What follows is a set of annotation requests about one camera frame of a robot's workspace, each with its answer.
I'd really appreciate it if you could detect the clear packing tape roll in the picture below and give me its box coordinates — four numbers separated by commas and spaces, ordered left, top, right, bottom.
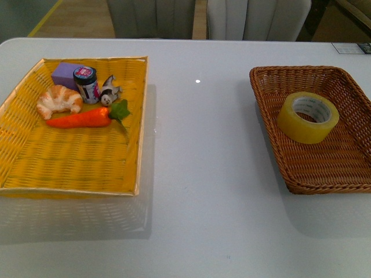
277, 92, 340, 144

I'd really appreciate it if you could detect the purple block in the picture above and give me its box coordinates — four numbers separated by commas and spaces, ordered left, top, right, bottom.
51, 62, 82, 91

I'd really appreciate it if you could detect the grey chair left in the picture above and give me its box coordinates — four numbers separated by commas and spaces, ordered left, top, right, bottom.
107, 0, 195, 39

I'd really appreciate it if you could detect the small dark jar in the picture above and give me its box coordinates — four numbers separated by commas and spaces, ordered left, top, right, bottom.
73, 66, 101, 104

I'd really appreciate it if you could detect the brown wicker basket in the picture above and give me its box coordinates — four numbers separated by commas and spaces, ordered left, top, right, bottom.
250, 65, 370, 195

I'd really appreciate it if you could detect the grey chair right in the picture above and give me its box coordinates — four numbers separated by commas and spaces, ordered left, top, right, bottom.
207, 0, 311, 42

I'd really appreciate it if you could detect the toy croissant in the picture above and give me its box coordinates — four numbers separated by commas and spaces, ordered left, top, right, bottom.
36, 85, 83, 120

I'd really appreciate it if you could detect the orange toy carrot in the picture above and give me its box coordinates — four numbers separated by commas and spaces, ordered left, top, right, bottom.
46, 99, 130, 129

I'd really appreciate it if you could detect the table label sticker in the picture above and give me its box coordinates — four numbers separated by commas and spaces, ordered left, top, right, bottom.
332, 43, 371, 54

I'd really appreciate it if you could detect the grey chair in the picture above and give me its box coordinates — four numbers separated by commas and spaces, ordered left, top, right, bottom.
207, 0, 311, 42
107, 0, 195, 39

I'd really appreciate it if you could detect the panda figurine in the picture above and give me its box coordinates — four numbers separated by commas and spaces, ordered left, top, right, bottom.
100, 75, 122, 107

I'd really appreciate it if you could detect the yellow woven basket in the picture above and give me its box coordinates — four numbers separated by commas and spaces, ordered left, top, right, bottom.
1, 57, 148, 198

